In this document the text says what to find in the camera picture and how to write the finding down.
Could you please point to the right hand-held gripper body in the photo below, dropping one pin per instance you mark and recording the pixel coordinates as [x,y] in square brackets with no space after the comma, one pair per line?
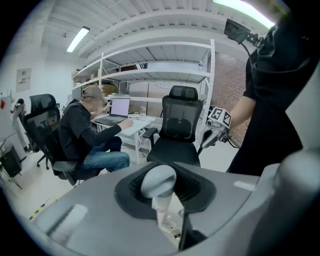
[220,117]

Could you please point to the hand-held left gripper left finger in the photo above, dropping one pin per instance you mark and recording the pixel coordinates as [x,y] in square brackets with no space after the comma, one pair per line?
[100,200]

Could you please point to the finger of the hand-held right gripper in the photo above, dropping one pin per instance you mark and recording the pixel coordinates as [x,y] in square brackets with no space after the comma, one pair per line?
[208,140]

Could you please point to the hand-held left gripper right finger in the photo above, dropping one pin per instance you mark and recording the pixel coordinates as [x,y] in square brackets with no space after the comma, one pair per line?
[225,200]

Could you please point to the yellow blue trash packet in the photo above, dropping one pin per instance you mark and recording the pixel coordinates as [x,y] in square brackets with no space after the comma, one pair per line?
[176,235]

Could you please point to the person's right forearm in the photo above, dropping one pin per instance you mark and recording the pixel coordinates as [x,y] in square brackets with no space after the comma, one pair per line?
[241,112]

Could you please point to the yellow black floor tape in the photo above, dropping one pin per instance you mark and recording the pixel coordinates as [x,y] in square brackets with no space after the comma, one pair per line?
[41,208]

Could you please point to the black mesh office chair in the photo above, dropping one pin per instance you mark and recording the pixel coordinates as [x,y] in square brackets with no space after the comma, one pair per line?
[181,120]
[41,120]

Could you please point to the clear plastic bottle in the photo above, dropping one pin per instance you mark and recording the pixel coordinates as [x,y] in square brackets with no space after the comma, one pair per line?
[200,66]

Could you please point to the person's black shirt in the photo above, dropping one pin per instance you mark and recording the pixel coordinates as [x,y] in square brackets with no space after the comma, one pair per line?
[275,100]

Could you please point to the clear glass jar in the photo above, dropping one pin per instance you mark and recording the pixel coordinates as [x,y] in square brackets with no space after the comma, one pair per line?
[143,113]

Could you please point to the white desk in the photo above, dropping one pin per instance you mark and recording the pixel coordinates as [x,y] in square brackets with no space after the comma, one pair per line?
[137,126]

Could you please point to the white metal shelving rack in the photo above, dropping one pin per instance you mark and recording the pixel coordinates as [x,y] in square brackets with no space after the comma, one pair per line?
[155,75]

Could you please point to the grey laptop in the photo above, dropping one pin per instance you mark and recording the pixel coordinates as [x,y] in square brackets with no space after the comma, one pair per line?
[117,110]

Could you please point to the black equipment box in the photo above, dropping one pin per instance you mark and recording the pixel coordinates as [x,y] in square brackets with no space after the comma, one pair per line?
[10,162]

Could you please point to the wide ceiling light panel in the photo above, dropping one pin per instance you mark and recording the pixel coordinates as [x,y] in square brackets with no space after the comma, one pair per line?
[245,11]

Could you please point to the brown cardboard box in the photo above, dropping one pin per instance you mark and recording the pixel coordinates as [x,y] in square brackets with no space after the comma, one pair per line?
[108,90]

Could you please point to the white machine with red stripes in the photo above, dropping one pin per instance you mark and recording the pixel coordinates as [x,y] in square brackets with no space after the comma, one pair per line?
[18,125]

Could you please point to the long ceiling tube light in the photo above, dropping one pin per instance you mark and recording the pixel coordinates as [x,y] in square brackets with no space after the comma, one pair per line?
[78,39]

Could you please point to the black worn camera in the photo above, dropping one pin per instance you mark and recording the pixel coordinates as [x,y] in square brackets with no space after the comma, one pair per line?
[236,30]

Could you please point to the wall poster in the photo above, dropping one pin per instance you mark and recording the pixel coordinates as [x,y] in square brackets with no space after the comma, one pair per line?
[23,80]

